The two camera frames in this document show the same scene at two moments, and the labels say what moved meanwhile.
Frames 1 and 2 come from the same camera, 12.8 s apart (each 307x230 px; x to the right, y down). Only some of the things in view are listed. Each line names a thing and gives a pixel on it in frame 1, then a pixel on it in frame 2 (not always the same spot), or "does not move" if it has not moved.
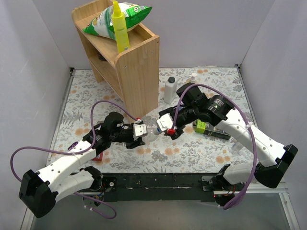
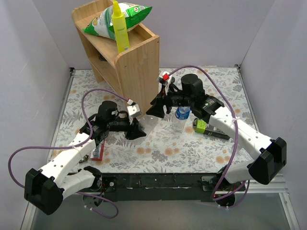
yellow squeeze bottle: x=120 y=27 does not move
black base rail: x=167 y=186 does not move
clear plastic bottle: x=151 y=136 → x=147 y=123
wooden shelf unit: x=134 y=73 does not move
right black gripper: x=177 y=123 → x=164 y=101
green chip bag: x=101 y=24 does not move
